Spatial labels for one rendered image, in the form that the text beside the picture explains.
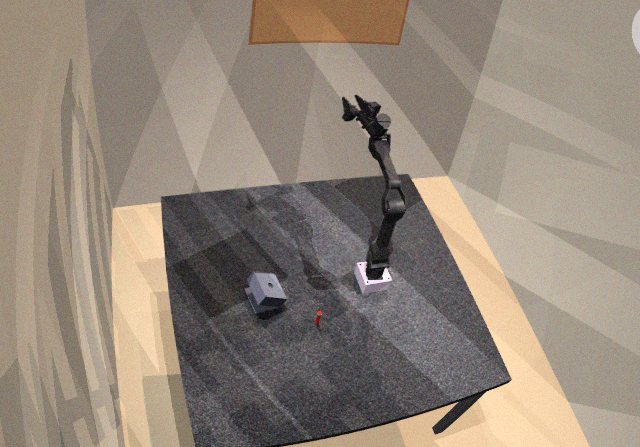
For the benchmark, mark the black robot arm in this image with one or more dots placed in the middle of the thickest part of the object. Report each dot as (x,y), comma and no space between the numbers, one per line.
(393,210)

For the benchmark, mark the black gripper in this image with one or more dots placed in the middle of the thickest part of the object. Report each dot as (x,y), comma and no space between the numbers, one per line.
(350,111)

